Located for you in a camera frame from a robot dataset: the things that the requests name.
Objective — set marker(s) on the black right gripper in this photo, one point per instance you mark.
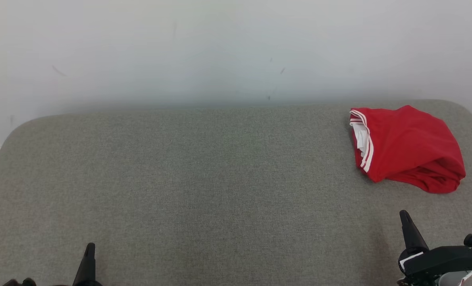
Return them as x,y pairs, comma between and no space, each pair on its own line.
412,260

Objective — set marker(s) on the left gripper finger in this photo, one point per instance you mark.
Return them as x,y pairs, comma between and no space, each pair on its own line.
87,266

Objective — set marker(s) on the red white basketball jersey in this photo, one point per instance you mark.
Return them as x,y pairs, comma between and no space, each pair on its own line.
406,143

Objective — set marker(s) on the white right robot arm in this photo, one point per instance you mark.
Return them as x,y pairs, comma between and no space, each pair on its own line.
454,280

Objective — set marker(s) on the grey fabric sofa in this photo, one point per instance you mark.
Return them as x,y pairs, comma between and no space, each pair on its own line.
180,178

